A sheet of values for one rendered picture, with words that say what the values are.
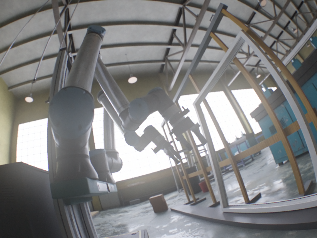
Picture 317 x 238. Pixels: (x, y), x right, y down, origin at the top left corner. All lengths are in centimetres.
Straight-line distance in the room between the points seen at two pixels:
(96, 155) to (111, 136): 27
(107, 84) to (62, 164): 47
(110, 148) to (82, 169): 67
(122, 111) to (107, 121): 58
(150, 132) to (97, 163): 45
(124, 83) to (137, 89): 114
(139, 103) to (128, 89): 1000
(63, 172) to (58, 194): 8
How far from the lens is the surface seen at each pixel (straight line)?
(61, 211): 76
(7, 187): 84
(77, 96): 47
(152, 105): 63
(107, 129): 127
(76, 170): 55
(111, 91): 78
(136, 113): 61
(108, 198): 768
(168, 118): 68
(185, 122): 66
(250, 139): 783
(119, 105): 74
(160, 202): 339
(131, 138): 97
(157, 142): 105
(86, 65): 64
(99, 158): 104
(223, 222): 158
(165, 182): 840
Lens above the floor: 64
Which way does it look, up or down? 24 degrees up
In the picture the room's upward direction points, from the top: 19 degrees counter-clockwise
